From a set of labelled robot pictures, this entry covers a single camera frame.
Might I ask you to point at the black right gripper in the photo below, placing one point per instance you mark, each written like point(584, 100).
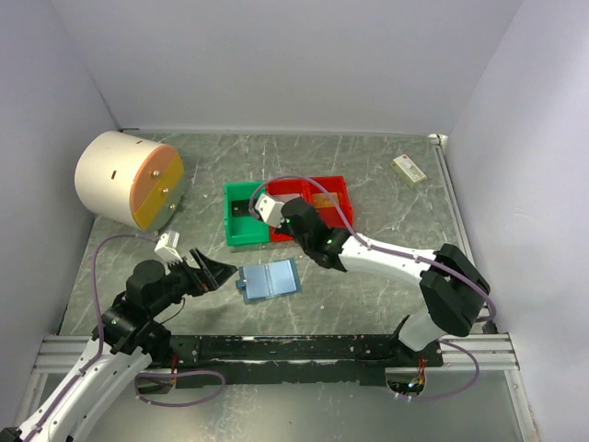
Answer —
point(283, 227)

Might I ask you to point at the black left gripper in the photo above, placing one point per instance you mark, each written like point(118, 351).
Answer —
point(211, 273)

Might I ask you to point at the green plastic bin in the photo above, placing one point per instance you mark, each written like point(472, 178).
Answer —
point(246, 230)

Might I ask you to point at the blue card holder wallet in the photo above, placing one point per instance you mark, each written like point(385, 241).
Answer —
point(260, 282)

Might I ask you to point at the red plastic bin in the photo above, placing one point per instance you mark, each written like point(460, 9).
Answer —
point(337, 188)
point(283, 187)

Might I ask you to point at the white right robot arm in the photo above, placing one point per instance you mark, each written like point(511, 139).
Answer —
point(453, 290)

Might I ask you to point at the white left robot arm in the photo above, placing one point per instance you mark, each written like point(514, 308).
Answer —
point(128, 339)

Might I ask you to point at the gold credit card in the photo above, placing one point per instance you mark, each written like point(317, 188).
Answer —
point(325, 200)

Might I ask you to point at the black credit card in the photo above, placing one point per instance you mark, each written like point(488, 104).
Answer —
point(240, 208)

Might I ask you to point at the small white card box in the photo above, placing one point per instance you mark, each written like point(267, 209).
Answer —
point(408, 170)

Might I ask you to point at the round drawer cabinet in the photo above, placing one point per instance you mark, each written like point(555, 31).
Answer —
point(130, 180)

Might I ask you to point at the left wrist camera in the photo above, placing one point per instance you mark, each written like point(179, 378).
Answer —
point(166, 247)

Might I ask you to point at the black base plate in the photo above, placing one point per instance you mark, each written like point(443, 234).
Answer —
point(269, 360)

